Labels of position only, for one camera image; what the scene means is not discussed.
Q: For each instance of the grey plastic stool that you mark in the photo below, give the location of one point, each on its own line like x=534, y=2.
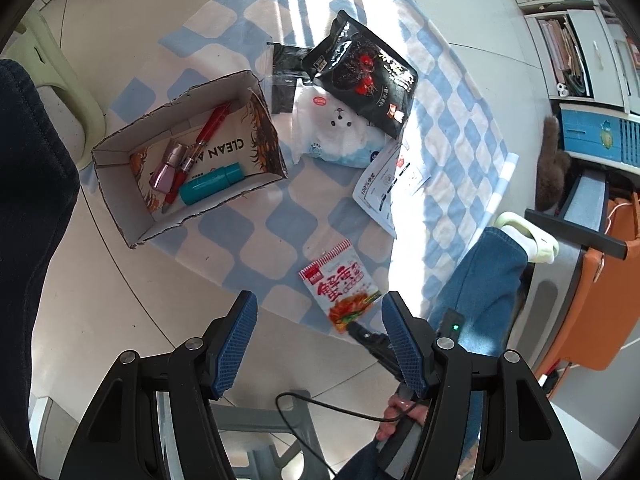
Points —
x=265, y=427

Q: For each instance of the stack of pink folders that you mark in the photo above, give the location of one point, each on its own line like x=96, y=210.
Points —
x=562, y=45

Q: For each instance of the orange bag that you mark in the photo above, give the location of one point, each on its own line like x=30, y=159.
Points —
x=610, y=300

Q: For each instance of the teal cylindrical bottle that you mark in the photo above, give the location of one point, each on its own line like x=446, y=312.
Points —
x=207, y=185

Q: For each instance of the black packet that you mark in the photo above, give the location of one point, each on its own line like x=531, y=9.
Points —
x=287, y=75

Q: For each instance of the person's right forearm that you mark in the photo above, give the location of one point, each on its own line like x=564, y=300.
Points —
x=360, y=467

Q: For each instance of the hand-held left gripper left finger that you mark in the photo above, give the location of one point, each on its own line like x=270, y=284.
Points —
x=232, y=345

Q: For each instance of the blue checkered blanket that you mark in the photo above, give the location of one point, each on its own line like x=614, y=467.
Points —
x=450, y=110

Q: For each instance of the person's leg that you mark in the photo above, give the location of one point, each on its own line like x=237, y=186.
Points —
x=480, y=280
x=30, y=210

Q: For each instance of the white paper leaflet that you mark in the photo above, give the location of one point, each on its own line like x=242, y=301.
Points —
x=385, y=185

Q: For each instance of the brown furry duster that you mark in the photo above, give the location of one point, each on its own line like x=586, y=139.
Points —
x=550, y=160

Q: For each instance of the person's right sock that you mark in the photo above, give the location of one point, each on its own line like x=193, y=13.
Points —
x=522, y=237

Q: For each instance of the pink metallic cosmetic tube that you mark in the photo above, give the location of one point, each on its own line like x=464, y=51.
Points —
x=165, y=175

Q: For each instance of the grey black furniture frame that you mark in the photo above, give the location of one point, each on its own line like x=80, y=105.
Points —
x=565, y=280

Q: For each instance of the person's right hand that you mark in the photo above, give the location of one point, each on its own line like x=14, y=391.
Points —
x=395, y=412

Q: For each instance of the white bear wipes pack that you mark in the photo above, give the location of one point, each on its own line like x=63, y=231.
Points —
x=340, y=130

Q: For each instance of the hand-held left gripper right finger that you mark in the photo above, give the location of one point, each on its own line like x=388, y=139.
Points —
x=405, y=350

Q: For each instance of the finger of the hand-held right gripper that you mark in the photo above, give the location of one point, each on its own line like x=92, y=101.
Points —
x=372, y=342

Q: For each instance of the red pen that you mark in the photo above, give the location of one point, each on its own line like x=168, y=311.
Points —
x=212, y=125

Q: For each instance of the person's left leg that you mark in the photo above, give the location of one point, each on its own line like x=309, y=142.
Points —
x=30, y=210

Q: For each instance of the blue air cooler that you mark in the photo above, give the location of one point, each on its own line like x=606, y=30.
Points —
x=585, y=132

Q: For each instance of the tiger print cardboard box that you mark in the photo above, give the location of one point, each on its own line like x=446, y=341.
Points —
x=240, y=145

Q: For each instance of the person's right leg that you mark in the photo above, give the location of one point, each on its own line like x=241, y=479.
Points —
x=480, y=280

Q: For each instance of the white bookshelf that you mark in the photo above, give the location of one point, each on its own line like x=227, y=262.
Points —
x=580, y=20

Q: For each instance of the red orange seasoning packet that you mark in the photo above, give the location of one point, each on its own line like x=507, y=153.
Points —
x=340, y=285

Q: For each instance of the dark snack bag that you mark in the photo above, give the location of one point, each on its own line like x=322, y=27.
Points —
x=360, y=70

